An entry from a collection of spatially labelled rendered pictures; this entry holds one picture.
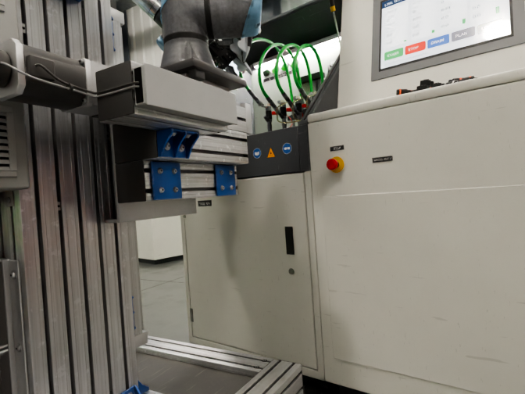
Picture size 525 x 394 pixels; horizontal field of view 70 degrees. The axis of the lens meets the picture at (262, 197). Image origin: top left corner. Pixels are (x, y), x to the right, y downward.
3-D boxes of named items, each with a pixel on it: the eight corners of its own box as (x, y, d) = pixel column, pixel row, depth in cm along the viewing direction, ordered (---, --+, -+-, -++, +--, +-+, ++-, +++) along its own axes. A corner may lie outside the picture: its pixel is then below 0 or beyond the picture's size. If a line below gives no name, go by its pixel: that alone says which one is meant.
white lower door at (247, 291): (191, 336, 168) (180, 185, 168) (194, 334, 170) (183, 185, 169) (316, 370, 128) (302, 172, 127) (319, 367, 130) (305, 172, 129)
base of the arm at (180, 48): (191, 64, 88) (188, 22, 88) (146, 78, 95) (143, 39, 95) (228, 79, 101) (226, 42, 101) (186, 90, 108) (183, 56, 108)
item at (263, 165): (183, 184, 167) (180, 148, 167) (191, 184, 171) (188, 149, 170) (300, 171, 129) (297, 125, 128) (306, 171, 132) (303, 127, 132)
